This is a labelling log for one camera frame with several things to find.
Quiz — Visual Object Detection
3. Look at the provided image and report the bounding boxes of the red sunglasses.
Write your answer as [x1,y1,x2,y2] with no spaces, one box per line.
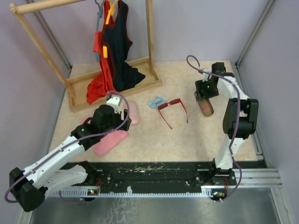
[157,98,189,130]

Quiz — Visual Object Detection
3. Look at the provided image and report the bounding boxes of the wooden clothes rack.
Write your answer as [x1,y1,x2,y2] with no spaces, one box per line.
[9,0,162,112]

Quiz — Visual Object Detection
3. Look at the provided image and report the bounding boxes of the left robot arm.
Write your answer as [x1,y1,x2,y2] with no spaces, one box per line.
[7,104,131,212]

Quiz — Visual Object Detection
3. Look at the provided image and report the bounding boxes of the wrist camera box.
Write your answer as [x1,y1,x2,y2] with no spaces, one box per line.
[106,91,122,114]
[203,68,212,82]

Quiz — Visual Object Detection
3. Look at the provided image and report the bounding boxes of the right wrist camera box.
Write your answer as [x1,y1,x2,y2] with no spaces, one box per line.
[203,68,212,82]

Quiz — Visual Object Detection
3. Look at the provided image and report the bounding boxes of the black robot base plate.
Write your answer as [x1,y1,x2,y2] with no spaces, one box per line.
[56,161,236,194]

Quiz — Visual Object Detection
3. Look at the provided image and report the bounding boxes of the yellow hanger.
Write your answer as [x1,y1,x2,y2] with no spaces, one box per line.
[102,0,118,59]

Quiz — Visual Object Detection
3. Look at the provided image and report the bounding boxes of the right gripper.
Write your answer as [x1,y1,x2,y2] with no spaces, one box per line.
[195,78,219,101]

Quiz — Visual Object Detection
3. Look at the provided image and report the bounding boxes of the red tank top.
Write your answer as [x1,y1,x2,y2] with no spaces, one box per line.
[86,0,120,105]

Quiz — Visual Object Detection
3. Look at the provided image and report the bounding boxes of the black tank top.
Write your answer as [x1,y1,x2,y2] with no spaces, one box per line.
[103,0,145,91]

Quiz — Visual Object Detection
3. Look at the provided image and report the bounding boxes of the brown glasses case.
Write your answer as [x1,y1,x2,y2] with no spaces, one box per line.
[194,92,214,117]

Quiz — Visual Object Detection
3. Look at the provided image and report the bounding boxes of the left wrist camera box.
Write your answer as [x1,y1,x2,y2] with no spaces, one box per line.
[106,91,122,114]

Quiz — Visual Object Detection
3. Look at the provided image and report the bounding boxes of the pink shirt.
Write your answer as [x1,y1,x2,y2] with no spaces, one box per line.
[91,130,129,157]

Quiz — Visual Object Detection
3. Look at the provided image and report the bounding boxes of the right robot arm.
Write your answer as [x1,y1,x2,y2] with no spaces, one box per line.
[194,62,259,185]

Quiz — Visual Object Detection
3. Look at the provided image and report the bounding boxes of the small blue cloth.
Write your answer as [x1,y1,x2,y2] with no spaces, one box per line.
[147,96,168,109]

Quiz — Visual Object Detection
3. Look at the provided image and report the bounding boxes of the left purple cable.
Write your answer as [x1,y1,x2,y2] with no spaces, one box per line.
[4,91,130,203]

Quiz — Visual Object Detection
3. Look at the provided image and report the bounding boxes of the grey-blue hanger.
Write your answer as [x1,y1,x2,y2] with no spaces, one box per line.
[94,0,105,62]

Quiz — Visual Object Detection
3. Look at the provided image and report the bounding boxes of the white cable duct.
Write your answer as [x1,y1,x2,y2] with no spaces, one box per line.
[50,186,225,198]

